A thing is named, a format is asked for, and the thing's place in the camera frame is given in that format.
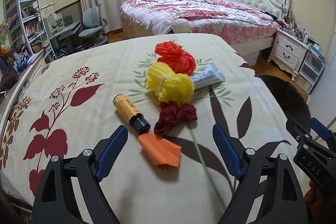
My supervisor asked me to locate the orange paper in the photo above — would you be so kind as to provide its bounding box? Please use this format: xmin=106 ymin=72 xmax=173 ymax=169
xmin=138 ymin=131 xmax=182 ymax=169

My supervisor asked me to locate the black trash bin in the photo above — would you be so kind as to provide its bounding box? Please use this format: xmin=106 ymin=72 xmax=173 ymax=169
xmin=260 ymin=75 xmax=311 ymax=133

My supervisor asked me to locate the plastic drawer unit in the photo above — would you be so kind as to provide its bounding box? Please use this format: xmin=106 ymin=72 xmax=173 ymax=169
xmin=295 ymin=50 xmax=325 ymax=94

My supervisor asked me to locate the white nightstand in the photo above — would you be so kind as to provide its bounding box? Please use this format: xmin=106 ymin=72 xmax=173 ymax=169
xmin=267 ymin=28 xmax=309 ymax=81

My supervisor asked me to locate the floral cream bedsheet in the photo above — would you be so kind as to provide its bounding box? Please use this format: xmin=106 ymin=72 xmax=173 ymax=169
xmin=1 ymin=34 xmax=297 ymax=223

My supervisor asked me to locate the amber bottle black cap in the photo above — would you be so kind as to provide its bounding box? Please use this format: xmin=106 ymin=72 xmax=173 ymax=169
xmin=113 ymin=94 xmax=150 ymax=135

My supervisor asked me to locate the white toothpaste tube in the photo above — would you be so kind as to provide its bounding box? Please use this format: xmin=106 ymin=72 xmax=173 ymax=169
xmin=190 ymin=63 xmax=226 ymax=90

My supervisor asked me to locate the white tufted bed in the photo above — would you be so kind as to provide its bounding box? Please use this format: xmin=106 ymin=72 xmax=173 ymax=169
xmin=120 ymin=0 xmax=284 ymax=65

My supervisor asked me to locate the dark red ribbon bow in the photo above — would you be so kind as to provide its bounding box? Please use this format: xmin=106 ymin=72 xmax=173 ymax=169
xmin=154 ymin=101 xmax=198 ymax=136

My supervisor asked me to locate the yellow foam fruit net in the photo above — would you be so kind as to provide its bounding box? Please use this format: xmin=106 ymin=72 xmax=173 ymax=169
xmin=144 ymin=62 xmax=195 ymax=105

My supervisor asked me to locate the red foam fruit net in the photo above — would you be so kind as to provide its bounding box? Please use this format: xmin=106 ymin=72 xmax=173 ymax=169
xmin=154 ymin=41 xmax=196 ymax=76

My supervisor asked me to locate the white study desk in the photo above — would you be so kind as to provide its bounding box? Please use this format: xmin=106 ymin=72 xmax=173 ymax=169
xmin=43 ymin=12 xmax=82 ymax=57

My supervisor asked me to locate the round white cushion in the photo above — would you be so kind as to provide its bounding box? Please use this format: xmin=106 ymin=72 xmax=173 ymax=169
xmin=172 ymin=18 xmax=192 ymax=34

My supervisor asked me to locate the grey desk chair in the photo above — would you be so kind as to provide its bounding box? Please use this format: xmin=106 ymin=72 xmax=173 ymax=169
xmin=79 ymin=4 xmax=108 ymax=50

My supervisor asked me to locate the white bookshelf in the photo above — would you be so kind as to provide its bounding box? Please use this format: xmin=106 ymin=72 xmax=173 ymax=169
xmin=3 ymin=0 xmax=54 ymax=59

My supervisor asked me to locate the pink floral quilt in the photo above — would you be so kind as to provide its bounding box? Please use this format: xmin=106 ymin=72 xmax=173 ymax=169
xmin=120 ymin=0 xmax=279 ymax=44

